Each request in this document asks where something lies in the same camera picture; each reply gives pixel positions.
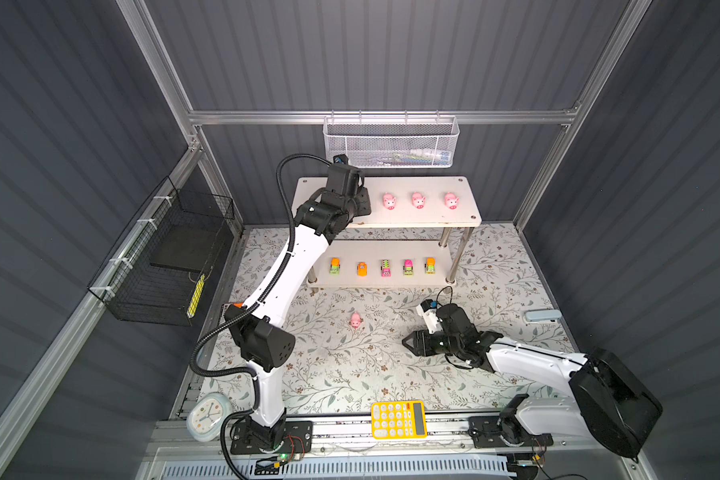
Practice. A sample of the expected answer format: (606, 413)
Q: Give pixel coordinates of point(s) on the orange toy bulldozer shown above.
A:
(362, 269)

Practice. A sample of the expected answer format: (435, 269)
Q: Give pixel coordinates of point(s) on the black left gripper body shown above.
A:
(357, 208)

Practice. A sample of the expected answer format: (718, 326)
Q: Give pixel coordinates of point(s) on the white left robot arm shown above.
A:
(264, 343)

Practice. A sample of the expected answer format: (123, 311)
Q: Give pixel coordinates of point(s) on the pink green toy truck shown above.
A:
(385, 268)

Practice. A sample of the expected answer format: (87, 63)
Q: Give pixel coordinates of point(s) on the white round clock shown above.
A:
(205, 419)

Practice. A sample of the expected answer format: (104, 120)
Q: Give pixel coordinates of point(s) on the green orange mixer truck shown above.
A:
(335, 266)

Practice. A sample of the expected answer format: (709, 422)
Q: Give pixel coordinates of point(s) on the yellow green highlighter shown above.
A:
(196, 297)

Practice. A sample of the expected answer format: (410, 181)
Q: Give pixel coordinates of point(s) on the white wire wall basket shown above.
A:
(361, 141)

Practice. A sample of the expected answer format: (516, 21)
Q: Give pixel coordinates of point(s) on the black wire wall basket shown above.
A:
(182, 234)

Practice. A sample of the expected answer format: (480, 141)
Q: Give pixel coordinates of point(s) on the pens in white basket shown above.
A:
(418, 158)

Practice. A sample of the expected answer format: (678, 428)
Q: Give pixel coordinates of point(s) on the white two-tier shelf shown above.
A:
(403, 233)

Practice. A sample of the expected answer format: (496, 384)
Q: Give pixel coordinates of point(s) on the pink pig toy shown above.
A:
(451, 201)
(356, 321)
(418, 200)
(389, 201)

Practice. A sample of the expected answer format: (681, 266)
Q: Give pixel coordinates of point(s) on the yellow calculator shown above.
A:
(399, 420)

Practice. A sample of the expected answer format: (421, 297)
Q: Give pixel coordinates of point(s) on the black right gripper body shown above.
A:
(431, 343)

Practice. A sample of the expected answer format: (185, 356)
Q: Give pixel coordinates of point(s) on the green orange toy truck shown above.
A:
(430, 265)

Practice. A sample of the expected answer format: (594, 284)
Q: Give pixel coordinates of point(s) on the light blue case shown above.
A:
(547, 315)

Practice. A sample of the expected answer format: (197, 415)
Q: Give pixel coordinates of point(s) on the green pink mixer truck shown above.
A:
(408, 267)

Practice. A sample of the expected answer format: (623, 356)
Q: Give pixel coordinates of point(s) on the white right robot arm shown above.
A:
(599, 396)

